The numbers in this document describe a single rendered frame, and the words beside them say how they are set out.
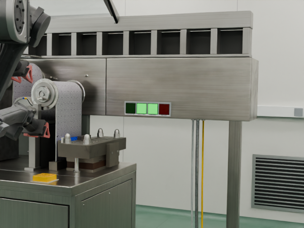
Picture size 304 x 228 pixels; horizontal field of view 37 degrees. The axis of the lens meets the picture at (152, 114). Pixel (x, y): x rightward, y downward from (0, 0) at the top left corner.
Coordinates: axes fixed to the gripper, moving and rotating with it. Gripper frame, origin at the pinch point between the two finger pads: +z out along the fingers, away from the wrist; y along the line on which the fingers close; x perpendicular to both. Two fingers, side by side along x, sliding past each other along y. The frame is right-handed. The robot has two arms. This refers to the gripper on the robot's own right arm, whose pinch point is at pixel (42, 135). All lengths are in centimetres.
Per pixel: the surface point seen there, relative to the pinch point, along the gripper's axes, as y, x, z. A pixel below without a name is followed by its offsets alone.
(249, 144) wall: 53, 118, 250
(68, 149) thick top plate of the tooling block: 9.6, -2.4, 8.3
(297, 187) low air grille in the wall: 99, 85, 268
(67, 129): 0.8, 11.6, 16.6
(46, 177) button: 12.8, -21.6, -6.9
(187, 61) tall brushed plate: 54, 51, 17
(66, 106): 0.8, 20.8, 9.8
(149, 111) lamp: 35, 30, 30
